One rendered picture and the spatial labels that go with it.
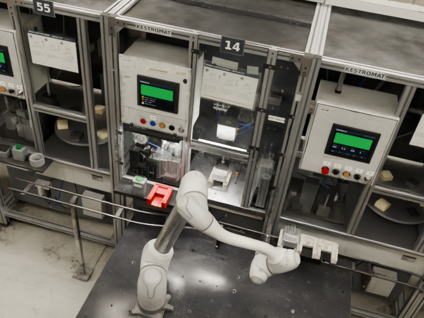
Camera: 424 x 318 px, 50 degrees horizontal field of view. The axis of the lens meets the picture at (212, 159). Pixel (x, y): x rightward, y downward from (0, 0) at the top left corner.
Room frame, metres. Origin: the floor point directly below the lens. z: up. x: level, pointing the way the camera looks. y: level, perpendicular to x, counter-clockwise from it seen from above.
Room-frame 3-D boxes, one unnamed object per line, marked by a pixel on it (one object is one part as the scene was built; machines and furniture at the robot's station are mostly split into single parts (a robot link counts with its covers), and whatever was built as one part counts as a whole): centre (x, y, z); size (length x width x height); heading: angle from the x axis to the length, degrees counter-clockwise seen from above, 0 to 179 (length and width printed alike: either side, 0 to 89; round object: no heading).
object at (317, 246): (1.90, -0.65, 0.84); 0.36 x 0.14 x 0.10; 79
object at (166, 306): (1.48, 0.23, 0.71); 0.22 x 0.18 x 0.06; 79
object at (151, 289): (1.50, 0.25, 0.85); 0.18 x 0.16 x 0.22; 5
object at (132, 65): (2.35, 0.35, 1.60); 0.42 x 0.29 x 0.46; 79
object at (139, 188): (2.16, 0.44, 0.97); 0.08 x 0.08 x 0.12; 79
